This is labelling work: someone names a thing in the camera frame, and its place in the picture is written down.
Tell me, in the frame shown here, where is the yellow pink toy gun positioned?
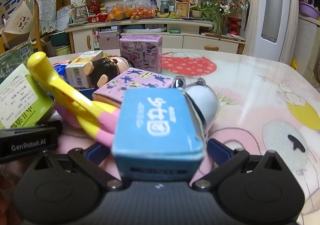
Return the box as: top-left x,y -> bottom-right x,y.
27,52 -> 120,148

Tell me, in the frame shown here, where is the green white medicine box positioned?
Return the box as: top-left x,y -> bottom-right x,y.
1,64 -> 54,129

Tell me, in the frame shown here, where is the blue cardboard box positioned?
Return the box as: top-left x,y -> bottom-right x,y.
112,88 -> 204,182

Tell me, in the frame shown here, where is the white orange medicine box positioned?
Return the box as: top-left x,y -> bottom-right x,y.
66,50 -> 103,88

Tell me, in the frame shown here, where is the nezha doll figure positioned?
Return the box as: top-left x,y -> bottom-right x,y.
84,56 -> 133,88

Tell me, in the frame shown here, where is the pink patterned box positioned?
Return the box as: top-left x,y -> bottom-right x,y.
92,68 -> 173,108

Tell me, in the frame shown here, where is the tall pink blind box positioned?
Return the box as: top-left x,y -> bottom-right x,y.
119,35 -> 163,74

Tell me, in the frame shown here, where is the green milk cardboard carton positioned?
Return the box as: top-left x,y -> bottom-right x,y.
0,42 -> 34,83

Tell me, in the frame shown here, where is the wooden chair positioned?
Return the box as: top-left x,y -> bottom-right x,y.
1,0 -> 57,54

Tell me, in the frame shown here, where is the green trash bin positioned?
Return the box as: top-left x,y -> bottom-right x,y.
54,45 -> 72,56

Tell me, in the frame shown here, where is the pink storage box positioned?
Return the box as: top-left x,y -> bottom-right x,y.
98,30 -> 121,50

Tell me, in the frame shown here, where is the canvas tote bag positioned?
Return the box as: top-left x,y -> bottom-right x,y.
4,1 -> 33,35

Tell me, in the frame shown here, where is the red vase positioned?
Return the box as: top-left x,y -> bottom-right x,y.
228,17 -> 241,35

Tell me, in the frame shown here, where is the cream tv cabinet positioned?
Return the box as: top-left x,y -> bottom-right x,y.
65,17 -> 245,54

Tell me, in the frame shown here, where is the bag of oranges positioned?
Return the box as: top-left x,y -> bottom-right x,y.
107,0 -> 133,22

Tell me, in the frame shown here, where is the potted flower plant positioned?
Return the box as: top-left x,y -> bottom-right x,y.
190,0 -> 250,38

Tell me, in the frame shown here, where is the framed certificate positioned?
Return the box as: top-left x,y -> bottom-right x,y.
175,2 -> 190,18

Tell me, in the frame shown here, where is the bag of tangerines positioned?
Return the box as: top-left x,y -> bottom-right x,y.
131,0 -> 156,20

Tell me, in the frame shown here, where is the white tower air conditioner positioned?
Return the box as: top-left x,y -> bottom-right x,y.
243,0 -> 299,64

